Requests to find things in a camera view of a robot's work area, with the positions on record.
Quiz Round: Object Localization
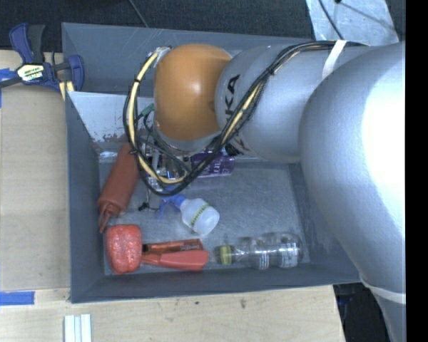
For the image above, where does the red-brown squeeze bottle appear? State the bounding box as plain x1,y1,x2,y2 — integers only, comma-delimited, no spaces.
97,142,141,234

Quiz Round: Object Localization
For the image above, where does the purple packet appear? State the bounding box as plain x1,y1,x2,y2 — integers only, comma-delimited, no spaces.
189,149,237,180

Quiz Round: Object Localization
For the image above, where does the white spray bottle blue nozzle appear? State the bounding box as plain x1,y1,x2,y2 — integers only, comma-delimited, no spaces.
158,193,221,238

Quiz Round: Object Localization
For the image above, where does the grey metal bin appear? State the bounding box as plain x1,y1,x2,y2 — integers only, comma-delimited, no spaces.
61,21,365,304

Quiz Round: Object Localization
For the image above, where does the red sponge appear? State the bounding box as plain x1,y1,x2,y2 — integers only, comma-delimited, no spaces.
103,223,144,275

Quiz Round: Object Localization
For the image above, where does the orange-red stapler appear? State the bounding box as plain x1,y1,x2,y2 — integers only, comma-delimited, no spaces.
141,238,210,272

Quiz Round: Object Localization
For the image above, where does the pale wood flat board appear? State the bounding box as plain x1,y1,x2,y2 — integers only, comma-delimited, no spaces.
0,86,73,292

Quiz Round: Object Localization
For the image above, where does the clear plastic bottle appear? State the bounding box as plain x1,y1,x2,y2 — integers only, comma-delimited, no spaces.
213,231,305,271

